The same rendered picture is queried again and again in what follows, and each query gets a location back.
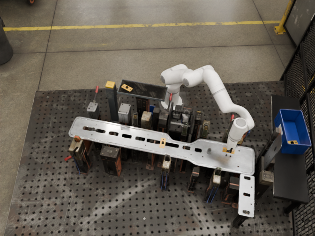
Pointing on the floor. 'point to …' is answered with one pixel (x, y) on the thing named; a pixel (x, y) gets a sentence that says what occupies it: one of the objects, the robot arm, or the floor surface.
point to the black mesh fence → (303, 112)
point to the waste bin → (4, 45)
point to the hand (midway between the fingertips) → (229, 148)
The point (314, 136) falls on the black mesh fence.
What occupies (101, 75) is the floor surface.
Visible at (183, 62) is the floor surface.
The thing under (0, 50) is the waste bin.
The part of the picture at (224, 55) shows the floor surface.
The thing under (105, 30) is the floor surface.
